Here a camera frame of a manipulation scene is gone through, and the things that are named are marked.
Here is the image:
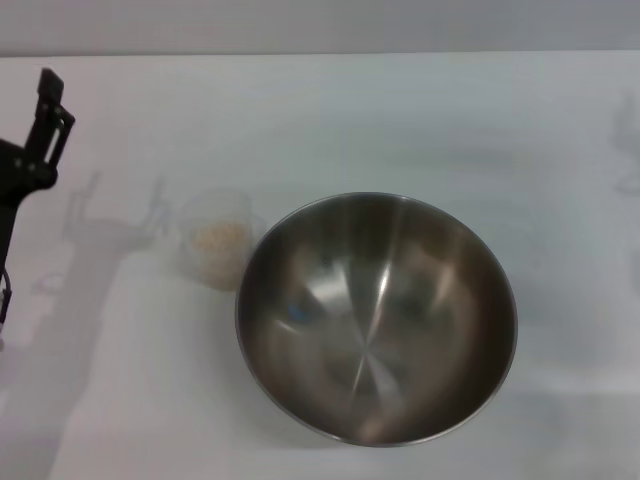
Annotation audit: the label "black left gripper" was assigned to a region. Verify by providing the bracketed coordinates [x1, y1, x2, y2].
[0, 68, 78, 272]

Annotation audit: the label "clear plastic measuring cup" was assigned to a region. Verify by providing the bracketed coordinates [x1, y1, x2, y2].
[177, 187, 269, 293]

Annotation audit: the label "white rice grains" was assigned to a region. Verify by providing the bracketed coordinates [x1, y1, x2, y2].
[192, 224, 249, 291]

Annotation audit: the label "stainless steel bowl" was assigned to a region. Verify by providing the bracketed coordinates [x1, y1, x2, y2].
[234, 190, 519, 448]

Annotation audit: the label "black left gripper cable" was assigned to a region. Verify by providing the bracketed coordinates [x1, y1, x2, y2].
[0, 269, 14, 325]

